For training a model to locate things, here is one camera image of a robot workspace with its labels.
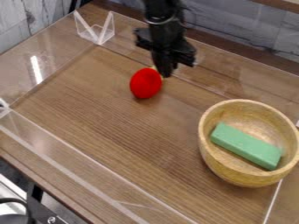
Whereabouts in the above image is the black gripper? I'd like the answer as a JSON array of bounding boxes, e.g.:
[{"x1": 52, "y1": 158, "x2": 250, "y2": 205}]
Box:
[{"x1": 133, "y1": 28, "x2": 198, "y2": 78}]

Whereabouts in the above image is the red toy fruit green stem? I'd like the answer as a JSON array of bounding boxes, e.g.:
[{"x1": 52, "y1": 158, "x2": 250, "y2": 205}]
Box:
[{"x1": 129, "y1": 67, "x2": 163, "y2": 99}]

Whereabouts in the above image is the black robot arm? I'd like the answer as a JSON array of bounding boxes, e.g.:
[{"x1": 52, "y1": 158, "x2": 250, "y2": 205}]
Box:
[{"x1": 133, "y1": 0, "x2": 198, "y2": 78}]

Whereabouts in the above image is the wooden bowl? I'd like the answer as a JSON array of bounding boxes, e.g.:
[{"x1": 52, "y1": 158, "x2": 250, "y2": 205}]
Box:
[{"x1": 198, "y1": 99, "x2": 299, "y2": 188}]

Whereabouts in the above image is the green rectangular block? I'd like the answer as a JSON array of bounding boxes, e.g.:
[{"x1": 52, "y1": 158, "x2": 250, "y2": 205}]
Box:
[{"x1": 210, "y1": 122, "x2": 282, "y2": 171}]

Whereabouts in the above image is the clear acrylic corner bracket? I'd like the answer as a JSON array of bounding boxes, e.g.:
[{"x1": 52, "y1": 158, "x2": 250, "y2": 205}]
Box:
[{"x1": 73, "y1": 10, "x2": 115, "y2": 46}]

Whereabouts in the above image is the clear acrylic tray wall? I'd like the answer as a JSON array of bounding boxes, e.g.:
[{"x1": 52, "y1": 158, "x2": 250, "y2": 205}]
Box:
[{"x1": 0, "y1": 99, "x2": 196, "y2": 224}]

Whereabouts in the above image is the black cable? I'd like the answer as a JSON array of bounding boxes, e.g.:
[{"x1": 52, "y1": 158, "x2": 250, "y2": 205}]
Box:
[{"x1": 0, "y1": 196, "x2": 33, "y2": 224}]

